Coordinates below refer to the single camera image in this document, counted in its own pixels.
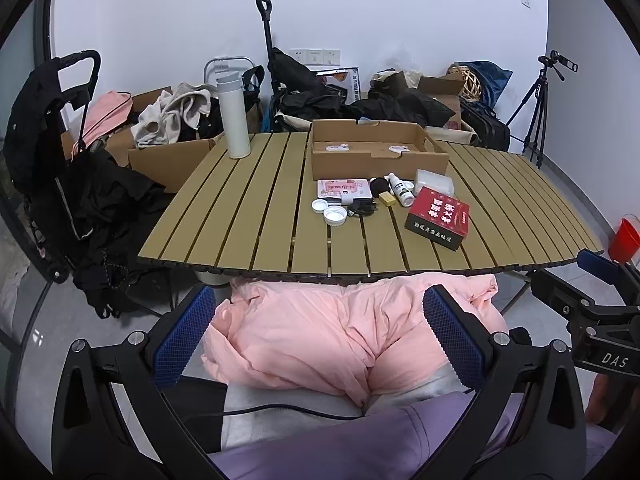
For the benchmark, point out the printed appliance box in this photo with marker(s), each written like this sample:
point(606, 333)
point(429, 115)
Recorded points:
point(340, 79)

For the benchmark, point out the purple clothing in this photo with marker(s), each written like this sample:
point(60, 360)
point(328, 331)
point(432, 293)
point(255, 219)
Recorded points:
point(380, 445)

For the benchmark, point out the white jar lid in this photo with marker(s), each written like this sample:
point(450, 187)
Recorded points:
point(320, 205)
point(334, 216)

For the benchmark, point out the black stroller with clothes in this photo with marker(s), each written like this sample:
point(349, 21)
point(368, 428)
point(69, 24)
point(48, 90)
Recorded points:
point(42, 125)

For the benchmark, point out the black suitcase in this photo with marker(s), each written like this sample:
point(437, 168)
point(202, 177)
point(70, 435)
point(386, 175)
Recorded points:
point(485, 127)

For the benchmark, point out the white metal chair frame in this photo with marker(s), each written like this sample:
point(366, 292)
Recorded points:
point(225, 67)

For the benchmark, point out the black jacket pile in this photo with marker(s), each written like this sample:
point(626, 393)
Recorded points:
point(400, 105)

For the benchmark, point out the beige clothes pile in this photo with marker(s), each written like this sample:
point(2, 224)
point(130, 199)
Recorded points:
point(167, 115)

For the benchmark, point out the wall socket strip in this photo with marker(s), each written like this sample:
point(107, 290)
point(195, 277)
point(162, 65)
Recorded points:
point(315, 55)

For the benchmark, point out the white spray bottle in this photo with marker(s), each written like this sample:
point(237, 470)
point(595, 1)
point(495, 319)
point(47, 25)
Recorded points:
point(400, 190)

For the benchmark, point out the black bag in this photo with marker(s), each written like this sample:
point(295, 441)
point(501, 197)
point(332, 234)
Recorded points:
point(295, 80)

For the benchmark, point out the small yellow block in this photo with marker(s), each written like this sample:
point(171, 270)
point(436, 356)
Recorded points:
point(386, 199)

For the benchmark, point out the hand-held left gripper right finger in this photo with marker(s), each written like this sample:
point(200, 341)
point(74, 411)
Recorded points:
point(452, 335)

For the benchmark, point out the person's right hand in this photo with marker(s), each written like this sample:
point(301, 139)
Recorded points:
point(602, 402)

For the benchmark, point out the blue bag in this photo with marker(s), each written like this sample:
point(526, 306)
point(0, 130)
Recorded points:
point(492, 77)

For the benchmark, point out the translucent white plastic box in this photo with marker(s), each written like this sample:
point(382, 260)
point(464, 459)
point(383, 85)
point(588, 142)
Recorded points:
point(434, 180)

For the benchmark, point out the shallow cardboard box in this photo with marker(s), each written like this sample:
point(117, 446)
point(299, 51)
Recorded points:
point(370, 160)

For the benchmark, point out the red printed carton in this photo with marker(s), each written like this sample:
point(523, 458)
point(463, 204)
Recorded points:
point(437, 217)

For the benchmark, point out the large cardboard floor box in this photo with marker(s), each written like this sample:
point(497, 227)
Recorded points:
point(165, 162)

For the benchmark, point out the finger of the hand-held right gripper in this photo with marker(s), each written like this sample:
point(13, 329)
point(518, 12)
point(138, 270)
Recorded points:
point(560, 295)
point(592, 260)

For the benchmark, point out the wicker ball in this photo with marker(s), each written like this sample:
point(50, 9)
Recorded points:
point(470, 82)

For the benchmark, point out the pink cloth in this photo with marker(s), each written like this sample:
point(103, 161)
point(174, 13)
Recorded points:
point(107, 112)

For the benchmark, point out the white thermos bottle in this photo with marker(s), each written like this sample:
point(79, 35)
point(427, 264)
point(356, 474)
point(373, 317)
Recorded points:
point(233, 115)

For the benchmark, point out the black tripod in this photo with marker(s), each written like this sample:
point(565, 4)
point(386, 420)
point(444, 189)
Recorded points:
point(537, 110)

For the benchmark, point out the pink and white packet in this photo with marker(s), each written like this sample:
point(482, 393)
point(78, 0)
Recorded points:
point(342, 190)

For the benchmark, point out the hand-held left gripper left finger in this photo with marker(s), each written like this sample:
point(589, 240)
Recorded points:
point(184, 332)

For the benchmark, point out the pink jacket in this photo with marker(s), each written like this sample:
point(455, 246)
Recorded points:
point(350, 330)

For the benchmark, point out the open brown cardboard box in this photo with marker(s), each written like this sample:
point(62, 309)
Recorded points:
point(442, 91)

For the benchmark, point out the black clothes heap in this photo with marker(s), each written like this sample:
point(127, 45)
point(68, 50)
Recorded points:
point(112, 225)

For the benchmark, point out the grey cloth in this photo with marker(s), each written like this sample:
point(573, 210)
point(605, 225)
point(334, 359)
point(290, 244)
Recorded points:
point(280, 425)

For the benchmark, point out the red bucket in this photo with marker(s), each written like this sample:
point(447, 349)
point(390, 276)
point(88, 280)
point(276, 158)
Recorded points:
point(625, 237)

